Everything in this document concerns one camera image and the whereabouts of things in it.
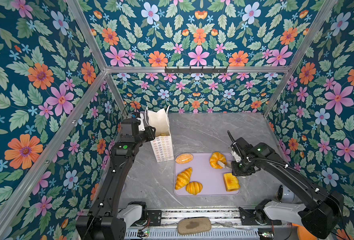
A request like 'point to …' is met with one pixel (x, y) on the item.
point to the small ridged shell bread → (194, 187)
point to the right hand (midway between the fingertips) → (234, 172)
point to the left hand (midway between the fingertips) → (154, 125)
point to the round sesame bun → (184, 158)
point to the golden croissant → (183, 178)
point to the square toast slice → (231, 182)
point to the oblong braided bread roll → (163, 134)
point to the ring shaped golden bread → (216, 156)
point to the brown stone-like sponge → (193, 225)
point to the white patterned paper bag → (161, 140)
